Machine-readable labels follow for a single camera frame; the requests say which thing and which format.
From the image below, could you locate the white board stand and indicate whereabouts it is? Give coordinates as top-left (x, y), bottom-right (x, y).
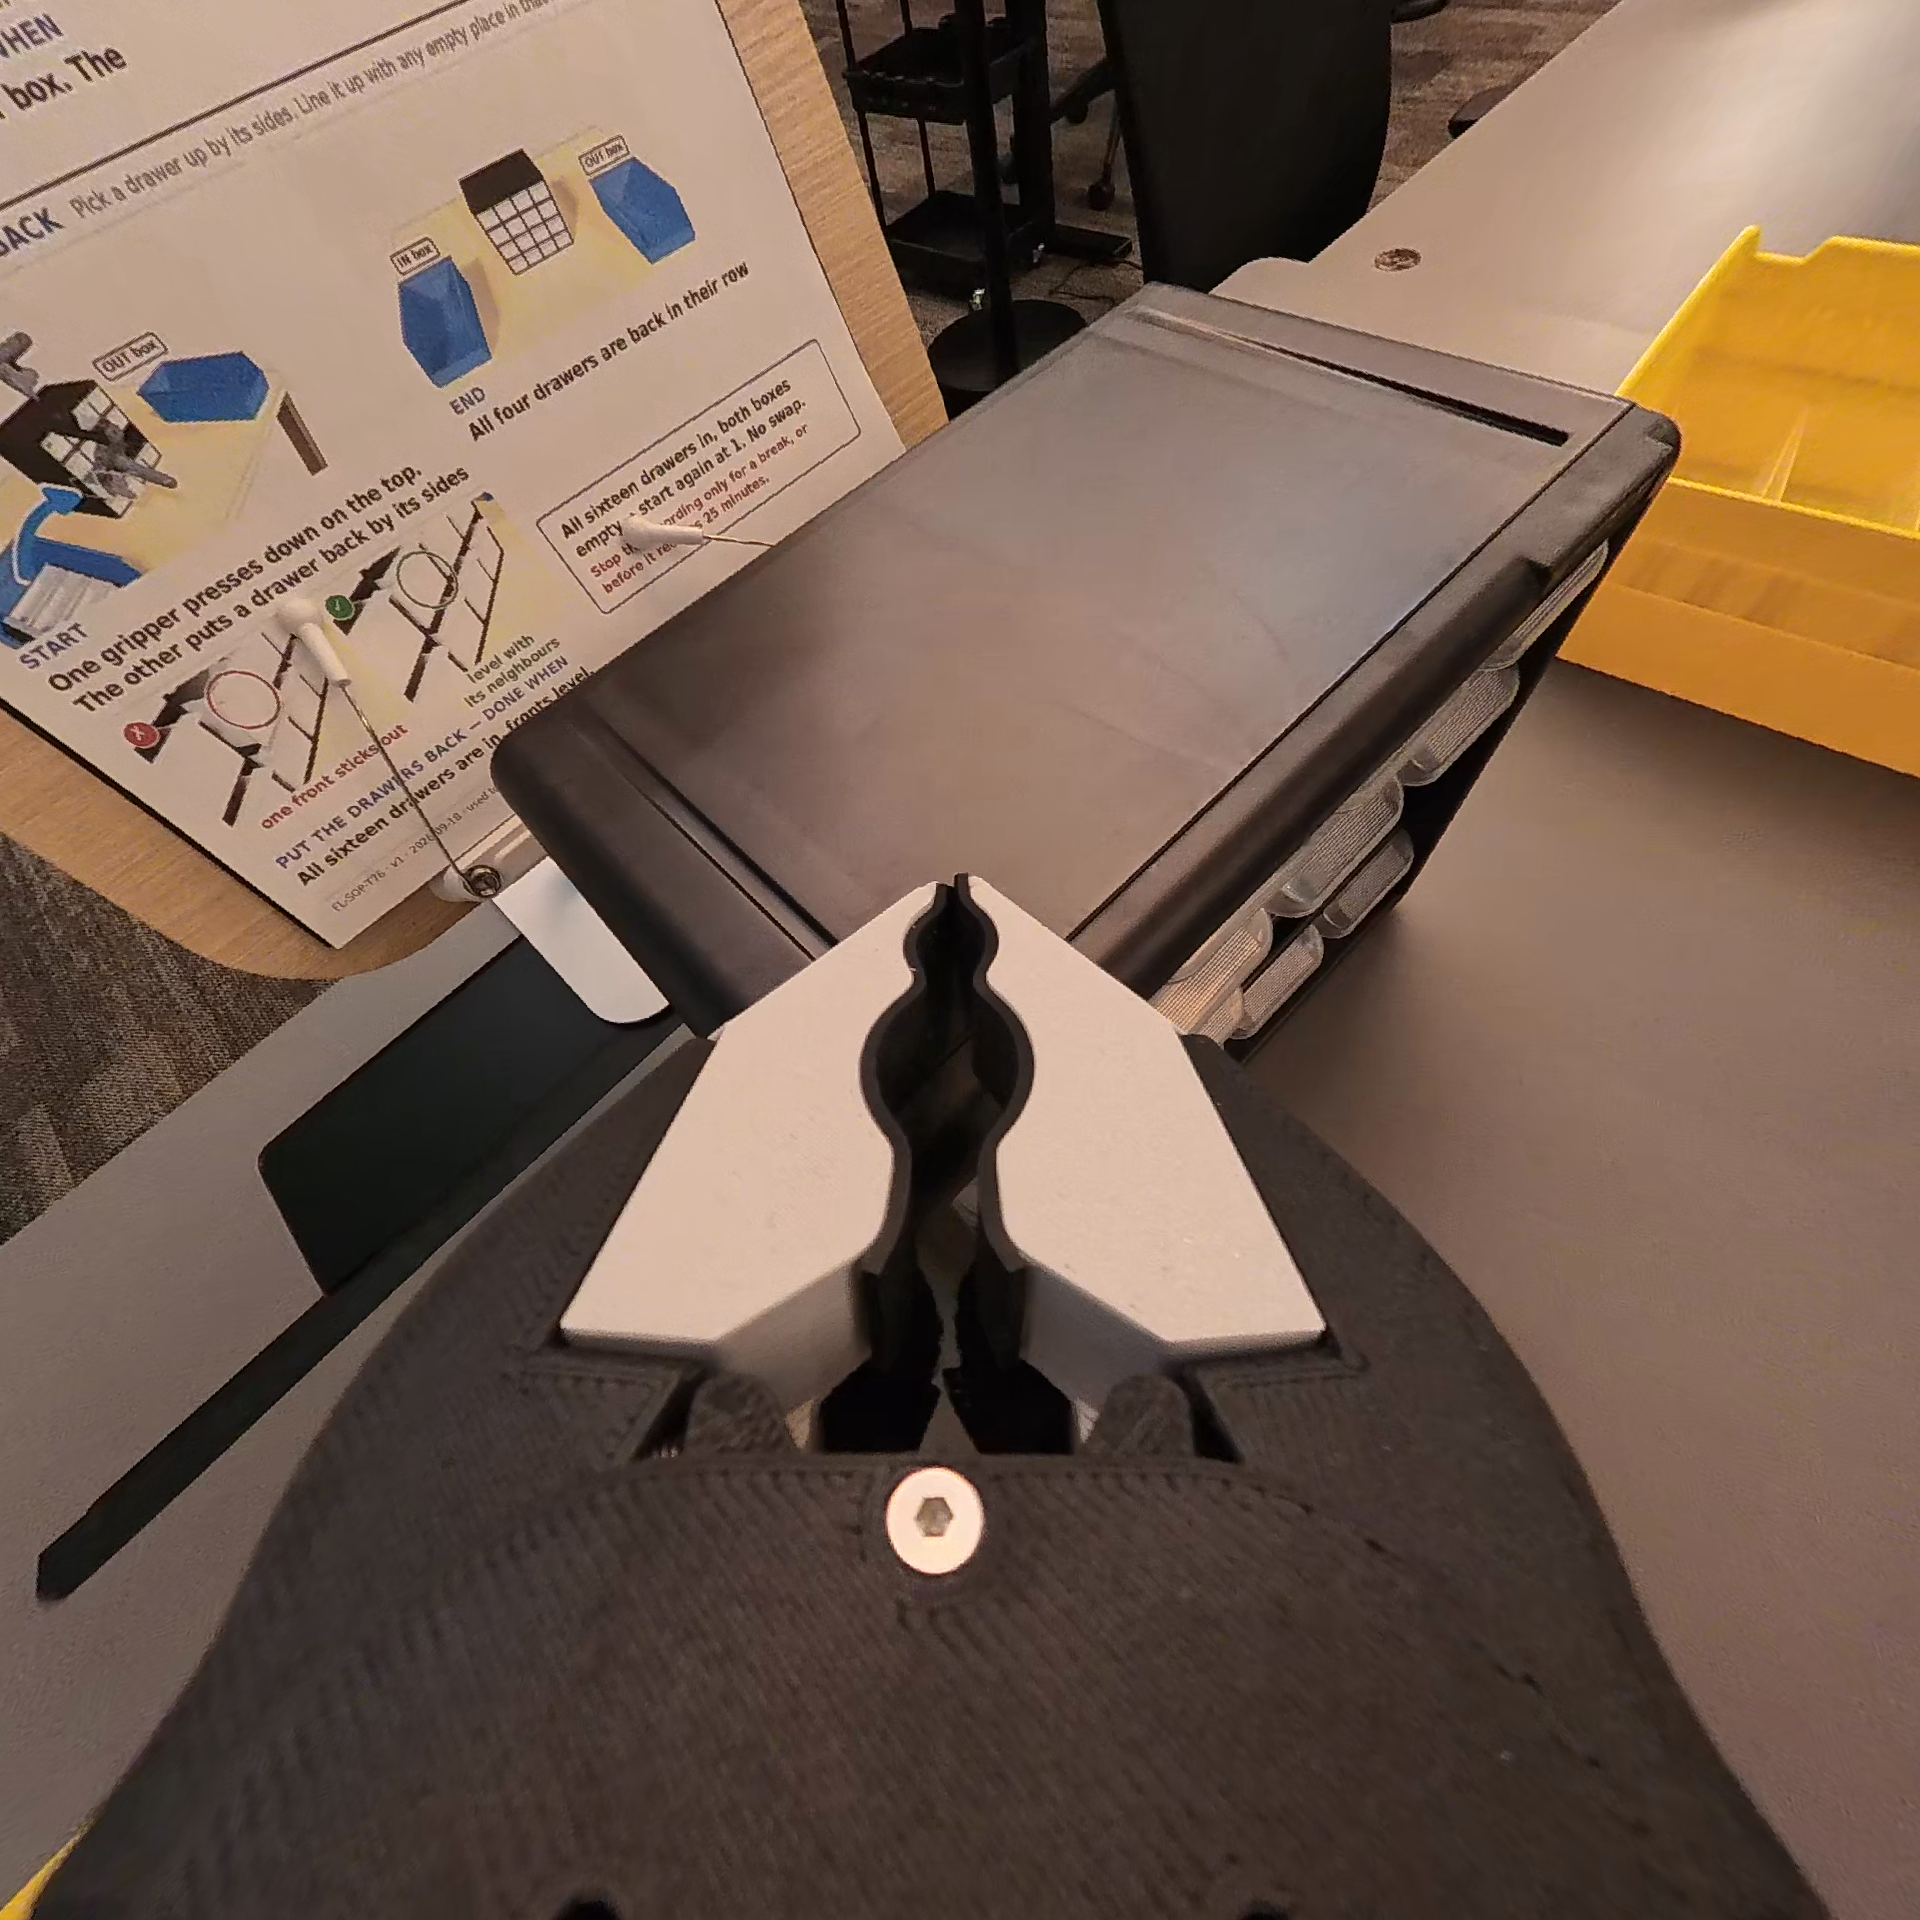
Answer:
top-left (436, 824), bottom-right (670, 1027)

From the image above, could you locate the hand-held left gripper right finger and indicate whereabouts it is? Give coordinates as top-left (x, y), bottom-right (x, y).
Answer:
top-left (960, 875), bottom-right (1330, 1412)

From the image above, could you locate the printed instruction poster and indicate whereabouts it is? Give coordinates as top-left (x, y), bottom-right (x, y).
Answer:
top-left (0, 0), bottom-right (909, 952)

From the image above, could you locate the black drawer cabinet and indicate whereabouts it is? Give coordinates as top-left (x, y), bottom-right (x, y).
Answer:
top-left (492, 280), bottom-right (1682, 1051)

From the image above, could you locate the wooden poster board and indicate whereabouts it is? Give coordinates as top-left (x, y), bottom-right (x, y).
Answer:
top-left (0, 0), bottom-right (946, 984)

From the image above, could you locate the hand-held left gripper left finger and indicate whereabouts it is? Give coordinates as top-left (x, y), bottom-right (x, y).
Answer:
top-left (559, 875), bottom-right (963, 1412)

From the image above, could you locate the black wheeled cart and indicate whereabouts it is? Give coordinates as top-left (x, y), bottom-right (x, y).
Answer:
top-left (838, 0), bottom-right (1143, 276)

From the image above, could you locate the black round stand base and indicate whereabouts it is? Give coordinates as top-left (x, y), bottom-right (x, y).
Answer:
top-left (928, 296), bottom-right (1091, 414)

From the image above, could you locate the set of clear plastic drawers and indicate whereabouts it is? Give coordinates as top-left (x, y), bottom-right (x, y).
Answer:
top-left (1146, 540), bottom-right (1613, 1051)

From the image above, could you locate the black office chair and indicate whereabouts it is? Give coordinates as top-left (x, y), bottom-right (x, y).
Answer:
top-left (1102, 0), bottom-right (1398, 294)

